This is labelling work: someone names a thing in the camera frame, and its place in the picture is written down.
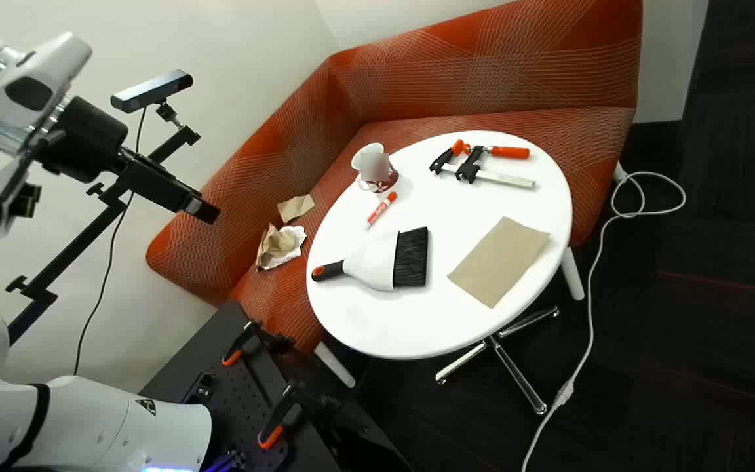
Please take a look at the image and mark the red and white mug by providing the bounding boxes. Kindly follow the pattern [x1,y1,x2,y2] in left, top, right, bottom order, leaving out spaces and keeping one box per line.
[352,141,399,195]

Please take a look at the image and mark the orange clamp on base front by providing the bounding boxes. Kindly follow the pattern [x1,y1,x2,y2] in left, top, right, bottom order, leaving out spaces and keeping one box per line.
[256,382,300,450]

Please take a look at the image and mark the red and white marker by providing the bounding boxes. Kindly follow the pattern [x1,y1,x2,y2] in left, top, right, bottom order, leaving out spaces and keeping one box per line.
[365,192,399,229]

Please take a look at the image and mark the white power cable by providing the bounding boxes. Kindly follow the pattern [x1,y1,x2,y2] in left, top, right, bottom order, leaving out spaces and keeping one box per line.
[519,159,688,472]

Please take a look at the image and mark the orange clamp on base rear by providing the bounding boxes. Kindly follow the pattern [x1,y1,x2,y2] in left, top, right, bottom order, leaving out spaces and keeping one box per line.
[219,319,261,367]

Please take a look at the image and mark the tan cardboard sheet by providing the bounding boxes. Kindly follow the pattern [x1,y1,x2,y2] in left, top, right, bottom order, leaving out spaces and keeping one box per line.
[447,218,547,306]

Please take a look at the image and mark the small black orange clamp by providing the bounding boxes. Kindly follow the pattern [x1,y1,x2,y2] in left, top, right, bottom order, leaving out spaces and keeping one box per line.
[430,138,470,173]

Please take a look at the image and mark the large black orange bar clamp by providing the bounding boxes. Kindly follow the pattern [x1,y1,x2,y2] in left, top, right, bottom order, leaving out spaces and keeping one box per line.
[456,148,535,190]

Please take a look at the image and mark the black stereo camera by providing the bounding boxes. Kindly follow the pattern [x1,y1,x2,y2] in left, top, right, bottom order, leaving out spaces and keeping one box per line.
[109,72,193,112]

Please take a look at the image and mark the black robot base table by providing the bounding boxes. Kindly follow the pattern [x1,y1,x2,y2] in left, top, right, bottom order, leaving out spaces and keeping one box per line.
[143,302,411,472]

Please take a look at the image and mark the brown paper scrap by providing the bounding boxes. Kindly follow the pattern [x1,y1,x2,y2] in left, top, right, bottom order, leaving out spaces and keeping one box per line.
[277,195,315,222]

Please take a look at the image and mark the orange clamp on base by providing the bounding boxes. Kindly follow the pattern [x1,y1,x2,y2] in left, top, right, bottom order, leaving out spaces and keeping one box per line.
[256,382,300,450]
[219,319,261,367]

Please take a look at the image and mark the white hand brush black bristles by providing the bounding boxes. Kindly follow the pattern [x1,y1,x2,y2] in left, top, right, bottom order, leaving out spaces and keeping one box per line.
[308,225,430,291]

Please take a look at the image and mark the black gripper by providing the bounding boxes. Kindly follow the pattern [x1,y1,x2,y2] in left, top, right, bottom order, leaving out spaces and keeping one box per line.
[36,98,219,222]

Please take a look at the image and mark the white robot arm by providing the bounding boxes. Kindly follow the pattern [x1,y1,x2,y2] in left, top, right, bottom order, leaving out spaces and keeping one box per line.
[0,34,217,472]

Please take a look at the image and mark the round white table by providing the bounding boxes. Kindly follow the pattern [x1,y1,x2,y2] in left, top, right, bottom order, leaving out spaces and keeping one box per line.
[306,131,584,364]

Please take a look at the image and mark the orange corner sofa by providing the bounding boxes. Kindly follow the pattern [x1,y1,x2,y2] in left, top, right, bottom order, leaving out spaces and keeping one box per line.
[146,0,643,353]

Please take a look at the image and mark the black camera stand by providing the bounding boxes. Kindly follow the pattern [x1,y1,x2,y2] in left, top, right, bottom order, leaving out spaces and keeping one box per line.
[7,125,200,340]

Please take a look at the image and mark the crumpled white paper wrapper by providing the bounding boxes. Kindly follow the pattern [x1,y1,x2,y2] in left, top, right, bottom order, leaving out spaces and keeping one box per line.
[255,225,306,270]

